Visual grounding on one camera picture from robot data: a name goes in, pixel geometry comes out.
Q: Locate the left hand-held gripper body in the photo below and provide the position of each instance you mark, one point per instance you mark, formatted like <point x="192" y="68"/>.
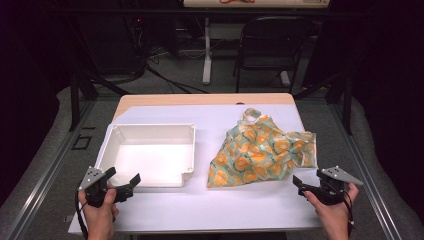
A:
<point x="91" y="178"/>

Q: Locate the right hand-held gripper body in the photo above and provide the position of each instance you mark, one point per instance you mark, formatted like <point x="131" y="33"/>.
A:
<point x="333" y="190"/>

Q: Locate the white plastic box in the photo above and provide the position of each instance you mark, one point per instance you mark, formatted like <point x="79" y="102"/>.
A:
<point x="150" y="160"/>

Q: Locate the orange patterned fabric bag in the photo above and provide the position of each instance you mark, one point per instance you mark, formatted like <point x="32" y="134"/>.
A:
<point x="256" y="153"/>

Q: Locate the person's right hand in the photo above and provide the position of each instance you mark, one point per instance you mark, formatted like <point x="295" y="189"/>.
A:
<point x="333" y="215"/>

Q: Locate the person's left hand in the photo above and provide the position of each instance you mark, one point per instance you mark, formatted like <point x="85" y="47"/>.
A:
<point x="100" y="216"/>

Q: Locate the white table sheet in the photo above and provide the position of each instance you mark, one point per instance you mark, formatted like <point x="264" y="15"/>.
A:
<point x="200" y="206"/>

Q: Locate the black metal stand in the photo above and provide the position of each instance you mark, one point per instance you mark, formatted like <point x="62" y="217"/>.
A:
<point x="347" y="103"/>
<point x="76" y="100"/>

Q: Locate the white metal table foot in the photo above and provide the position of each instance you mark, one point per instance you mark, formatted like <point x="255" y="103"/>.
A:
<point x="285" y="79"/>

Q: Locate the white metal table leg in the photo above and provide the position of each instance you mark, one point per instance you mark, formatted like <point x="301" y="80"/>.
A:
<point x="207" y="56"/>

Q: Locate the black folding chair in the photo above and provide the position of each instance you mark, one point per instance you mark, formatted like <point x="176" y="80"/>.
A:
<point x="273" y="36"/>

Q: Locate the aluminium rail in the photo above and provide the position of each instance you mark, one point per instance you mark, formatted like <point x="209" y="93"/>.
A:
<point x="363" y="170"/>
<point x="50" y="170"/>

